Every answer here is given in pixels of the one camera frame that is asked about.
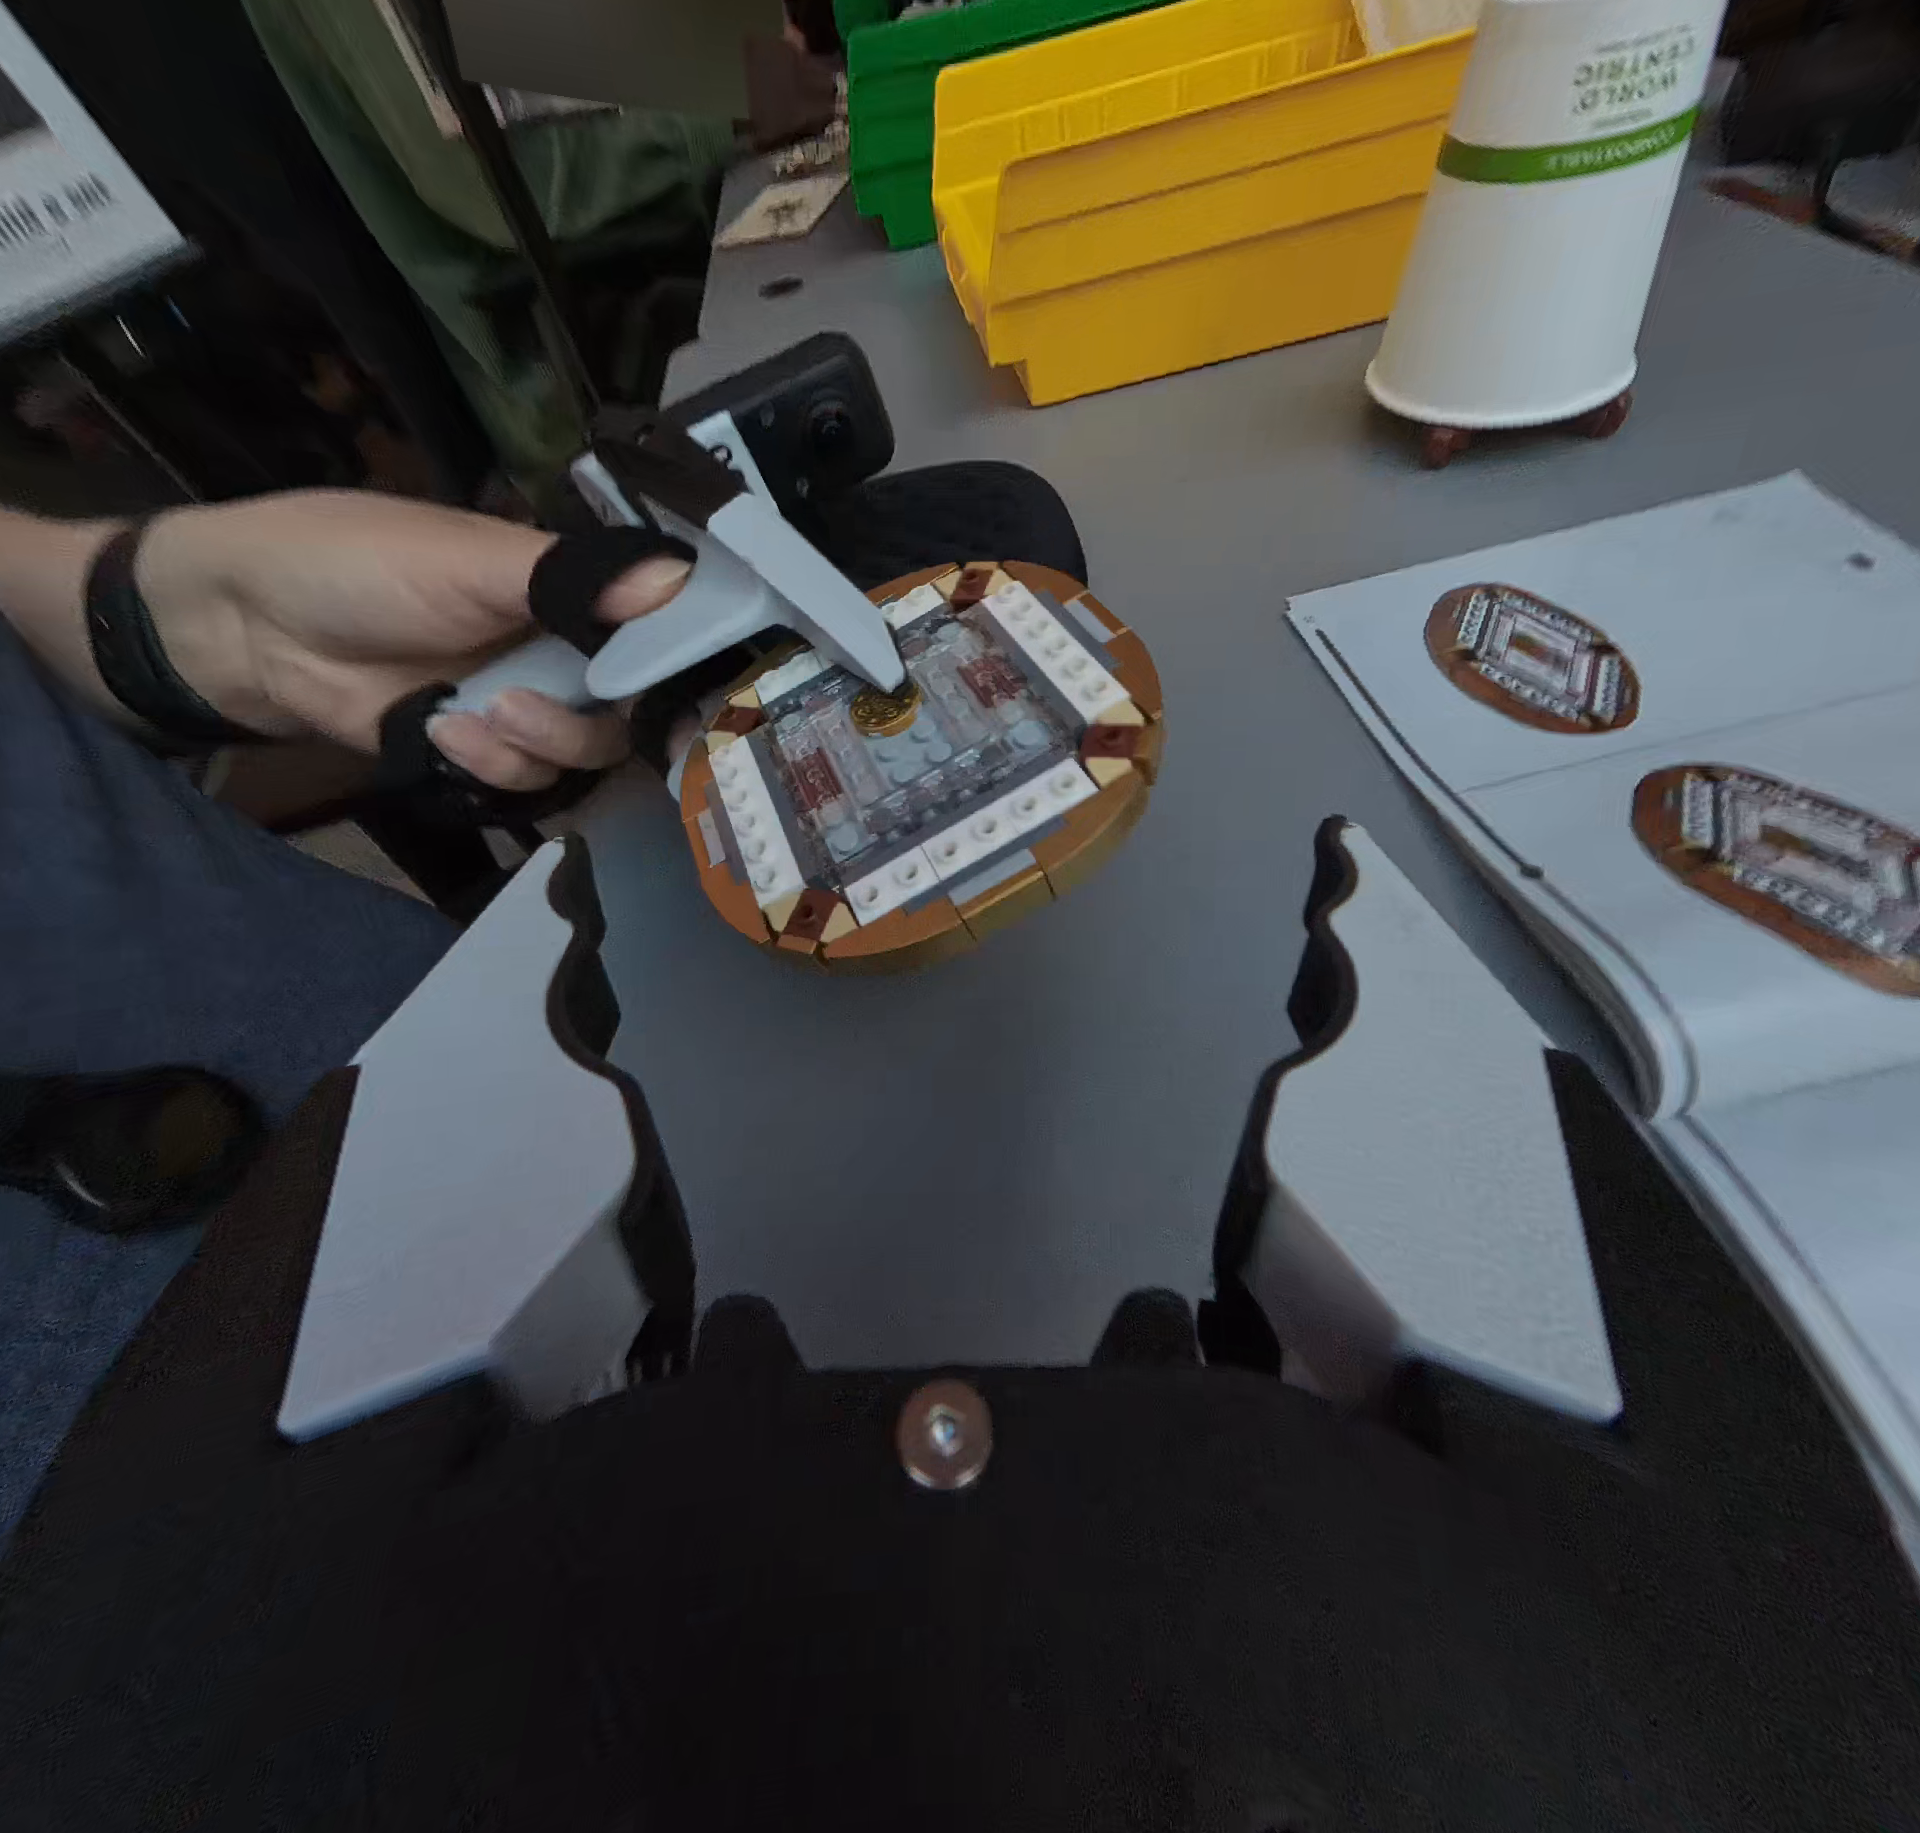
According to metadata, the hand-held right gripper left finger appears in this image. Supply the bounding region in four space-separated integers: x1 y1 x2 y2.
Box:
273 833 702 1446

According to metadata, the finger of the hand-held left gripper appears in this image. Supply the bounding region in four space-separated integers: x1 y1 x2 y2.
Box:
582 572 819 705
659 413 917 701

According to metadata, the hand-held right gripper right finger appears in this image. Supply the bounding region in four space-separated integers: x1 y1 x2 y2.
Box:
1200 812 1623 1428

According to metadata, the round gold lego model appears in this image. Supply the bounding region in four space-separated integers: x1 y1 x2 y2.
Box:
663 558 1169 977

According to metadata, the dark brown lego stand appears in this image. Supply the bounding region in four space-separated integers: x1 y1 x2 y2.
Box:
1410 390 1634 474

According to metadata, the lego instruction booklet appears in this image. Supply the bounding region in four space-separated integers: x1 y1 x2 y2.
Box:
1288 472 1920 1526

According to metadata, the person's left hand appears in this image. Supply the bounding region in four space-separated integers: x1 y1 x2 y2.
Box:
140 491 699 801

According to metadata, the small printed card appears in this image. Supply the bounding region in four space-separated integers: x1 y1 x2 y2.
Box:
710 162 848 254

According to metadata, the green plastic bin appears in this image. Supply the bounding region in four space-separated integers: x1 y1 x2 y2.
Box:
829 0 1277 254

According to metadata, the black metal pole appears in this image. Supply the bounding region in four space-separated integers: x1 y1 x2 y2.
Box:
343 0 602 418

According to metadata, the yellow plastic bin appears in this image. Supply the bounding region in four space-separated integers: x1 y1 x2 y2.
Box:
930 0 1479 409

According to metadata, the olive green jacket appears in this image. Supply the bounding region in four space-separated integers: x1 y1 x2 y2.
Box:
215 0 737 500

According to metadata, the black wristband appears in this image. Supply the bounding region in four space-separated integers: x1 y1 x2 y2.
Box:
80 510 264 753

